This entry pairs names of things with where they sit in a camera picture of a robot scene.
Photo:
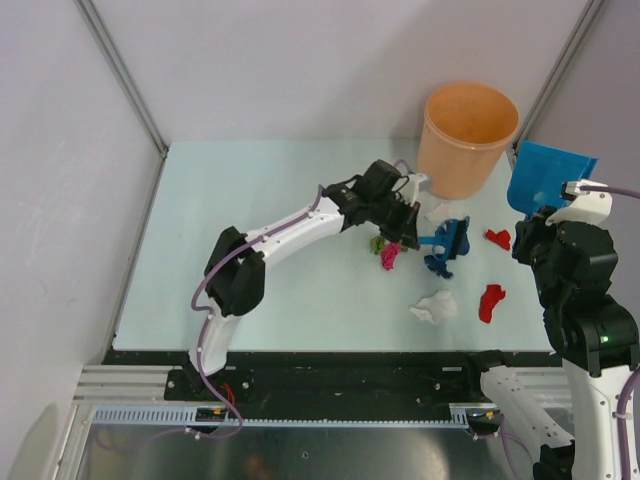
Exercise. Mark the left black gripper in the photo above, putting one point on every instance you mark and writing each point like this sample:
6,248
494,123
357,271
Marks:
406,231

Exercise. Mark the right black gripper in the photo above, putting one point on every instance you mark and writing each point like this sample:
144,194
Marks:
527,230

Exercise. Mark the blue hand brush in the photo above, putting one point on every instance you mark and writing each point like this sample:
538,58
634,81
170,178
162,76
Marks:
454,228

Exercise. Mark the blue plastic dustpan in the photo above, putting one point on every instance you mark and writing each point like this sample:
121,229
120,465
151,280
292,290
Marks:
539,174

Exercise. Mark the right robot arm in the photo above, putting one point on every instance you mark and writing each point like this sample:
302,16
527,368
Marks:
598,342

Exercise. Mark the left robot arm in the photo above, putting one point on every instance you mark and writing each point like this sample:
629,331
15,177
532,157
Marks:
234,279

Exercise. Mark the red paper scrap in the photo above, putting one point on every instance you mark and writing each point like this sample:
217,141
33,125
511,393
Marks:
492,296
500,238

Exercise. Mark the orange plastic bucket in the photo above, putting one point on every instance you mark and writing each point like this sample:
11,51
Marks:
467,127

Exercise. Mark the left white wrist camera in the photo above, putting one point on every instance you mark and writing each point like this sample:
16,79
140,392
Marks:
412,185

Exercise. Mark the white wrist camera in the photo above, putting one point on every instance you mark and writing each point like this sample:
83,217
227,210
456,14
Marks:
587,202
412,185

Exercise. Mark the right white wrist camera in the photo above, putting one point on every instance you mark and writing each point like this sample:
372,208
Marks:
587,202

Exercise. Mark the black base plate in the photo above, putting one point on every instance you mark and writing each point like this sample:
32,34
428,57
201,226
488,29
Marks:
349,385

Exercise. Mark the grey cable duct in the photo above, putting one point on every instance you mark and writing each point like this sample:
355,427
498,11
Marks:
204,416

